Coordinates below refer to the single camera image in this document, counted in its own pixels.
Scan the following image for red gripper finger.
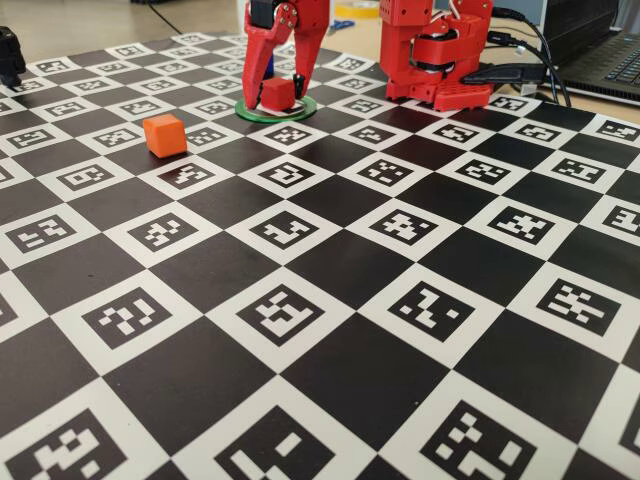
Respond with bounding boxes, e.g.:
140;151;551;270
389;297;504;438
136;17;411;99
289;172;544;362
292;7;331;99
242;3;295;110

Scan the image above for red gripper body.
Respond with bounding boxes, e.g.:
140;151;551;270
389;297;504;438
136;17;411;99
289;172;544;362
248;0;331;30

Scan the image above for red cube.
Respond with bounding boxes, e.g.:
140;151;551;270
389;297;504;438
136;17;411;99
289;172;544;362
261;77;296;112

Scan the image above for orange cube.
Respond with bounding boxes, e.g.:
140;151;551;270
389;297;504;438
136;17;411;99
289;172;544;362
142;113;189;159

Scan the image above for yellow tape roll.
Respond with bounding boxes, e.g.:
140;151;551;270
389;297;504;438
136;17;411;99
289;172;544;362
333;0;380;20

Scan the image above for black power adapter plug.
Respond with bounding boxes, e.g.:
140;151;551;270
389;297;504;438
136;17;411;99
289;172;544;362
462;63;545;87

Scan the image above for pale blue box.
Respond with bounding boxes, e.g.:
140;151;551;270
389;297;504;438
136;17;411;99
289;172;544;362
491;0;547;27

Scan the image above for black laptop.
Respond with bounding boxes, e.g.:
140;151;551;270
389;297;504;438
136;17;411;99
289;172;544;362
542;0;640;104

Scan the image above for checkered marker board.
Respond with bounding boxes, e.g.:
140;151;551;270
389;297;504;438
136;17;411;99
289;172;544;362
0;30;640;480

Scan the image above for green ring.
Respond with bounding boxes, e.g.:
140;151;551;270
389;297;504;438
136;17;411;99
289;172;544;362
234;94;318;123

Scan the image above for black usb cable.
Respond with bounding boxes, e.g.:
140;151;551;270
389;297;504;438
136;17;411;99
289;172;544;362
487;30;564;104

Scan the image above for thick black cable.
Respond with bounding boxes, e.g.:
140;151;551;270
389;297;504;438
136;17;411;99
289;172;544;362
492;7;574;107

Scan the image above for black camera stand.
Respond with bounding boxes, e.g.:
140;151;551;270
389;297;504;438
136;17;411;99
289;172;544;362
0;25;27;89

